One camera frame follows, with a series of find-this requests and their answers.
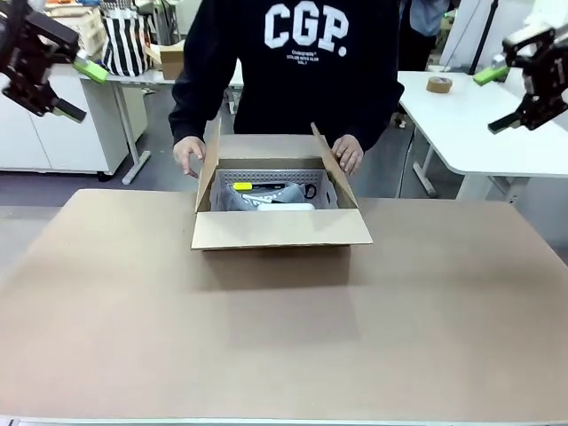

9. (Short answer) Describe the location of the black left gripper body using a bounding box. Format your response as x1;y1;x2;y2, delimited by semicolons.
0;0;82;118

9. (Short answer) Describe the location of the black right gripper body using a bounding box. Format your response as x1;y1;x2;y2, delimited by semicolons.
501;25;568;132

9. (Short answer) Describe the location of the brown cardboard shipping box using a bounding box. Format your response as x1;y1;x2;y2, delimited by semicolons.
190;117;375;253

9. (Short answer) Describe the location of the person's left forearm black sleeve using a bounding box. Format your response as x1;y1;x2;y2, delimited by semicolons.
350;66;406;153

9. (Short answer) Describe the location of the person's right forearm black sleeve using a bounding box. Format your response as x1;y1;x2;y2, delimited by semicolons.
168;66;223;146

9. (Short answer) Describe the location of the small open cardboard box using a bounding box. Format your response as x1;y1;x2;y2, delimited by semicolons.
158;43;186;82

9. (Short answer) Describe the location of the person's right hand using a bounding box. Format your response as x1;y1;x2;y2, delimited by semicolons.
172;135;209;179

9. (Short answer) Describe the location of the person's left hand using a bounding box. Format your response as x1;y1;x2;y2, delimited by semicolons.
331;135;366;177

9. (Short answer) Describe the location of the white cabinet with wooden top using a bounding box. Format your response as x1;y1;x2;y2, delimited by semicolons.
0;52;150;175

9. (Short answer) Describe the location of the black tripod stand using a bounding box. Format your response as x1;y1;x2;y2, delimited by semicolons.
467;0;501;77

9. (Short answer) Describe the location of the white table with grey legs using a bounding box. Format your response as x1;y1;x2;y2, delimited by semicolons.
78;59;246;186

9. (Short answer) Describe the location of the black white striped bag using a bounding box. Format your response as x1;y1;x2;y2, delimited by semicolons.
100;0;151;78

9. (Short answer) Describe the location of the large white corner table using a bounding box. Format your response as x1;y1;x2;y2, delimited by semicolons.
396;69;568;204

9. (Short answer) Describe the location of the brown packing tape roll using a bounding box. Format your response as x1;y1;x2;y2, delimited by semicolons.
425;75;454;95

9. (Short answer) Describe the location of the bystander in blue shirt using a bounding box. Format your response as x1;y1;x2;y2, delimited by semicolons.
398;0;450;73

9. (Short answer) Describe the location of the person in black hoodie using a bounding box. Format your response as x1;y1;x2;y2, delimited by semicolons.
168;0;406;153

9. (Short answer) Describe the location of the grey folded cloth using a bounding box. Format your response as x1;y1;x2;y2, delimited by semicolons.
223;183;308;212

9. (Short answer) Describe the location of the grey perforated plastic basket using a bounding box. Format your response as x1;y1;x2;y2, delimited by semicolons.
209;168;341;213

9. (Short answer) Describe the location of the white oblong case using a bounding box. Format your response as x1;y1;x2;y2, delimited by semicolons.
256;201;317;213

